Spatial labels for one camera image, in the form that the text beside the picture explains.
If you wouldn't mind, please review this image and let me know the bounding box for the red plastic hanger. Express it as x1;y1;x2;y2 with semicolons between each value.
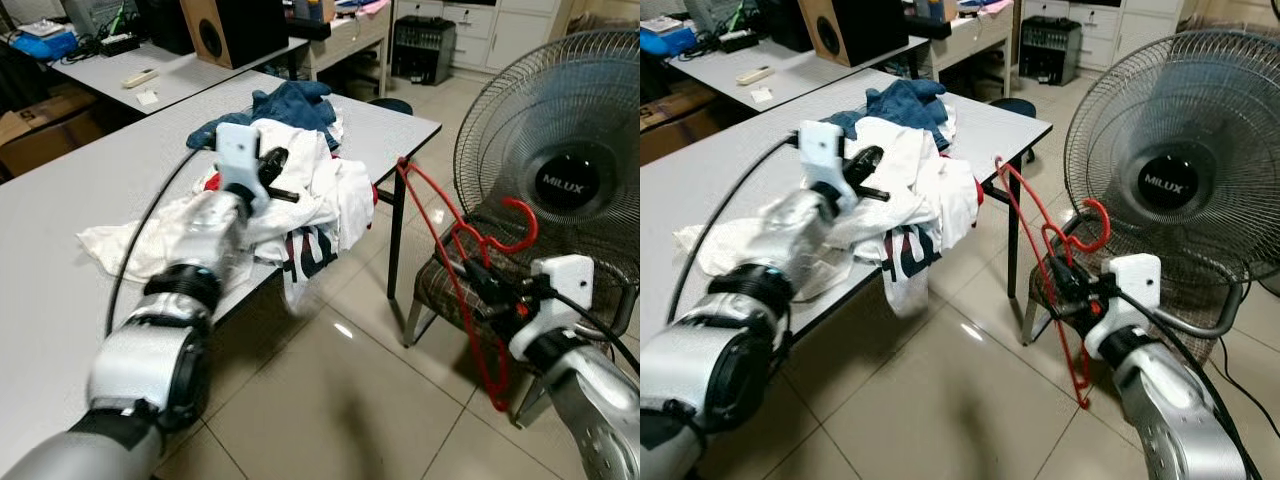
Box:
395;155;541;411
993;155;1113;409

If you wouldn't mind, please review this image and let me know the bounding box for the blue denim garment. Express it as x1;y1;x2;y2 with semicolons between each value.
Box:
187;80;341;153
825;80;951;151

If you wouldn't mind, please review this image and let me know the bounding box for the black standing fan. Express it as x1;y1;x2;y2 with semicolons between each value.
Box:
453;28;640;301
1063;28;1280;296

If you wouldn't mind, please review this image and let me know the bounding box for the wooden speaker black cone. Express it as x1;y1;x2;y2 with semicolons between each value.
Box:
180;0;291;71
797;0;911;68

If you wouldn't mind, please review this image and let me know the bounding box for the white desk with drawers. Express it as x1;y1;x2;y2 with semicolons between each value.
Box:
290;5;393;101
905;5;1016;101

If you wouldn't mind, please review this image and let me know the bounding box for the black desk device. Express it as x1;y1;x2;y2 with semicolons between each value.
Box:
760;0;813;53
135;0;196;56

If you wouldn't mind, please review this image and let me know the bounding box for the black audio mixer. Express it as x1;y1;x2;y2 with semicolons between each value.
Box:
390;15;459;86
1020;15;1083;86

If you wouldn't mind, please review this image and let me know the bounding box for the brown cardboard box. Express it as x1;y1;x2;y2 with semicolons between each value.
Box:
0;85;101;181
640;85;716;166

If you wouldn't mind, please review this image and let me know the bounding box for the blue box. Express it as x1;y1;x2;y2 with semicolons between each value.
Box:
640;25;698;58
10;30;79;61

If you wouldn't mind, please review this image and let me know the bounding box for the white drawer cabinet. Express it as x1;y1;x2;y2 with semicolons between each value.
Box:
395;0;571;76
1020;0;1186;66

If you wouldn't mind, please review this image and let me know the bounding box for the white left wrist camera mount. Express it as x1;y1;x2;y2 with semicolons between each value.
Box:
797;120;851;213
213;122;263;216

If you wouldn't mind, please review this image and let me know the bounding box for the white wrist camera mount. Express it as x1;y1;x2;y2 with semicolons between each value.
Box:
213;122;263;216
797;120;851;213
1085;253;1163;361
508;255;598;361

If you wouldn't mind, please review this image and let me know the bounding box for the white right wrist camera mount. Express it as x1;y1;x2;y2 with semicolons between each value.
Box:
1085;253;1163;361
508;255;598;361

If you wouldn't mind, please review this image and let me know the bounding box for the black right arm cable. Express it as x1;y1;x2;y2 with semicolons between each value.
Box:
540;288;640;373
1110;290;1266;480

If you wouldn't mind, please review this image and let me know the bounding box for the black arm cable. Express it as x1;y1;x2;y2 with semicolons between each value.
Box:
540;288;640;373
103;143;219;336
1110;290;1266;480
665;135;804;326

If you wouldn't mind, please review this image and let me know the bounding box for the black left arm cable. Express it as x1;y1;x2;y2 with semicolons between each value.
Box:
103;143;219;336
665;135;804;326

